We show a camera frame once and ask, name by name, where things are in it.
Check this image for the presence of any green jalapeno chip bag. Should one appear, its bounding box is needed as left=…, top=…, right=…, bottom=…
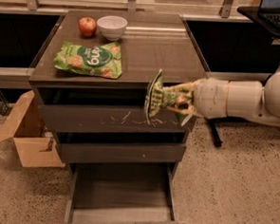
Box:
left=144, top=69, right=195, bottom=126

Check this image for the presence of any metal window railing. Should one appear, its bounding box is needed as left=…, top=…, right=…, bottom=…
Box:
left=0, top=0, right=261, bottom=21

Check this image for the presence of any white ceramic bowl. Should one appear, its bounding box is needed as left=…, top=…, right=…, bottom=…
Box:
left=97, top=15, right=127, bottom=41

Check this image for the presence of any bottom grey drawer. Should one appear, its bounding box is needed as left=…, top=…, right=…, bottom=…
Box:
left=64, top=162, right=184, bottom=224

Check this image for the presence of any open cardboard box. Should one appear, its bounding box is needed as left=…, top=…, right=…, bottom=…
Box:
left=0, top=91, right=65, bottom=168

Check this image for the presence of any grey drawer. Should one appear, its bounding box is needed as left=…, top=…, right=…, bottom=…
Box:
left=64, top=162, right=184, bottom=224
left=57, top=132, right=187, bottom=163
left=38, top=87, right=195, bottom=133

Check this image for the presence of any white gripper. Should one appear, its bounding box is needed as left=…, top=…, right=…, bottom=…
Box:
left=170, top=78, right=229, bottom=119

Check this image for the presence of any top grey drawer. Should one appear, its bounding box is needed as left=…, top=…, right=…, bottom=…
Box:
left=38, top=87, right=195, bottom=133

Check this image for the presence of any large green snack bag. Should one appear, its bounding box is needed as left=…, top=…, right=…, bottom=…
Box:
left=54, top=41, right=122, bottom=79

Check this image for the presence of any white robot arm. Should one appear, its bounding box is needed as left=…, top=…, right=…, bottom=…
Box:
left=172, top=71, right=280, bottom=126

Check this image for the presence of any middle grey drawer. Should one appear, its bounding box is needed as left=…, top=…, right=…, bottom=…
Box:
left=57, top=132, right=187, bottom=163

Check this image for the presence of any red apple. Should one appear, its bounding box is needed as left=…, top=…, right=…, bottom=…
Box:
left=78, top=17, right=97, bottom=37

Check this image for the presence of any black laptop stand table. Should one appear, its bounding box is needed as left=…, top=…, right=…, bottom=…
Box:
left=199, top=3, right=280, bottom=152

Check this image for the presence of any grey drawer cabinet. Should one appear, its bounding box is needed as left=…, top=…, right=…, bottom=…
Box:
left=19, top=5, right=215, bottom=224

